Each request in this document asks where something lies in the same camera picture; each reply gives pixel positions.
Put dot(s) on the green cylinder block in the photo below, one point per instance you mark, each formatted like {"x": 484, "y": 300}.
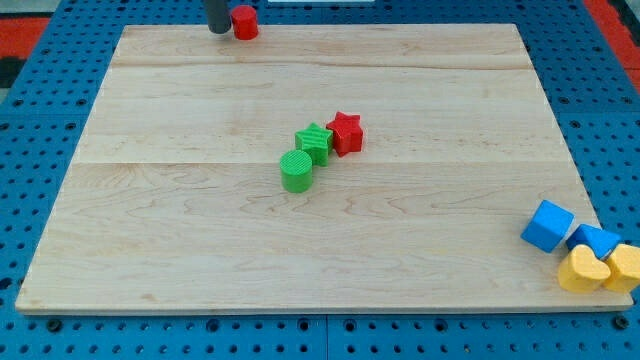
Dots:
{"x": 296, "y": 171}

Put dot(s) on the green star block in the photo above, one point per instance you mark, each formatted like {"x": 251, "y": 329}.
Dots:
{"x": 317, "y": 142}

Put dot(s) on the blue triangle block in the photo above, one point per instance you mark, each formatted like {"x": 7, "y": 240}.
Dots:
{"x": 600, "y": 241}

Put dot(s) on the yellow heart block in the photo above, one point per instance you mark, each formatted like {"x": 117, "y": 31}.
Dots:
{"x": 581, "y": 271}

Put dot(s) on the red cylinder block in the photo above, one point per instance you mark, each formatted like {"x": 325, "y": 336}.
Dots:
{"x": 244, "y": 22}

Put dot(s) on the blue cube block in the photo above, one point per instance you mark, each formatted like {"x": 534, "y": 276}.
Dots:
{"x": 548, "y": 226}

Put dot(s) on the light wooden board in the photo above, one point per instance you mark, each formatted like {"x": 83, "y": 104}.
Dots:
{"x": 173, "y": 202}

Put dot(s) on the yellow block at edge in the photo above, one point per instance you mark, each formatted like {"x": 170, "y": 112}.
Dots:
{"x": 623, "y": 263}

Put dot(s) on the red star block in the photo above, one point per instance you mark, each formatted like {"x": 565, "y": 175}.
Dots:
{"x": 347, "y": 133}

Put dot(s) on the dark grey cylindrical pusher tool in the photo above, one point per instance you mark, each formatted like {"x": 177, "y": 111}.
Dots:
{"x": 217, "y": 16}

